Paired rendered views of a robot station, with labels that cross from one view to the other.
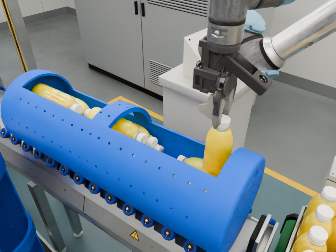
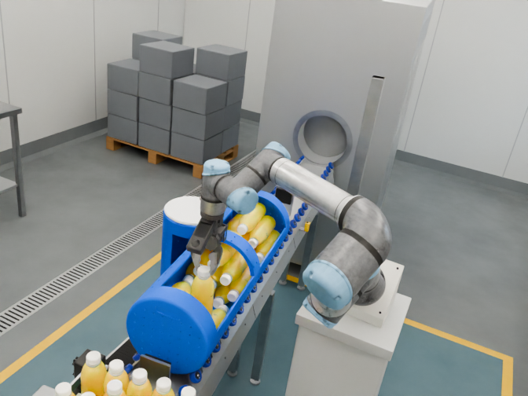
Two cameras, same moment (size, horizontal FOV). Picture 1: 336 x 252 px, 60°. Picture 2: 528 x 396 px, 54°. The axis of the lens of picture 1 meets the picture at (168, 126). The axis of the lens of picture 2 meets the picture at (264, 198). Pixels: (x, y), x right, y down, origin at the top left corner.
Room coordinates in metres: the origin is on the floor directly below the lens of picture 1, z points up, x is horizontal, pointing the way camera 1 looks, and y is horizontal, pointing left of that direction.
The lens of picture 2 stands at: (0.31, -1.42, 2.20)
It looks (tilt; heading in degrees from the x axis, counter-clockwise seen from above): 26 degrees down; 71
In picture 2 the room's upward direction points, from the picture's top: 8 degrees clockwise
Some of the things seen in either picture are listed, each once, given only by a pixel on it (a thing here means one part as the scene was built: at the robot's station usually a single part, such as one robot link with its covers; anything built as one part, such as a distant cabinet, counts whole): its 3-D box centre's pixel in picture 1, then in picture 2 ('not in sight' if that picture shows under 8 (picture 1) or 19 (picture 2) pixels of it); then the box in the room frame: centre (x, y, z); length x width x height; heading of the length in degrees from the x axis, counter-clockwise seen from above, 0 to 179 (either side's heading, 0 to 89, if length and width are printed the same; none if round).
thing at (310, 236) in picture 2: not in sight; (307, 252); (1.65, 1.40, 0.31); 0.06 x 0.06 x 0.63; 56
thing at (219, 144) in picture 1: (217, 152); (202, 298); (0.59, -0.14, 1.18); 0.07 x 0.07 x 0.19
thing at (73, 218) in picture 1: (69, 203); (262, 339); (1.09, 0.58, 0.31); 0.06 x 0.06 x 0.63; 56
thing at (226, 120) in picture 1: (222, 123); (203, 273); (0.59, -0.14, 1.28); 0.04 x 0.04 x 0.02
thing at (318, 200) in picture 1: (318, 217); not in sight; (0.51, -0.44, 1.00); 0.07 x 0.07 x 0.19
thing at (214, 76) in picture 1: (218, 66); (211, 227); (0.61, -0.11, 1.43); 0.09 x 0.08 x 0.12; 56
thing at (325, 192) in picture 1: (330, 194); (188, 395); (0.51, -0.44, 1.10); 0.04 x 0.04 x 0.02
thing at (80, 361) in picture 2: not in sight; (91, 372); (0.26, -0.17, 0.95); 0.10 x 0.07 x 0.10; 146
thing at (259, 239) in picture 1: (256, 239); (155, 373); (0.45, -0.24, 0.99); 0.10 x 0.02 x 0.12; 146
